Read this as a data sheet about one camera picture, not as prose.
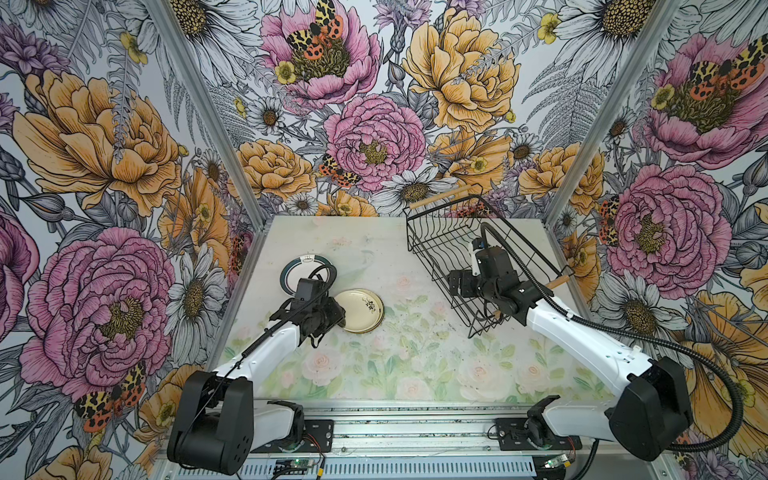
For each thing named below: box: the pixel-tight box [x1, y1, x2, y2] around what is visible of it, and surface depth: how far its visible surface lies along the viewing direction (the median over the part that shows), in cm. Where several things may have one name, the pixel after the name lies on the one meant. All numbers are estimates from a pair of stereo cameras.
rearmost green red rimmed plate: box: [280, 254, 332, 296], surface depth 107 cm
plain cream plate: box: [334, 288, 385, 334], surface depth 96 cm
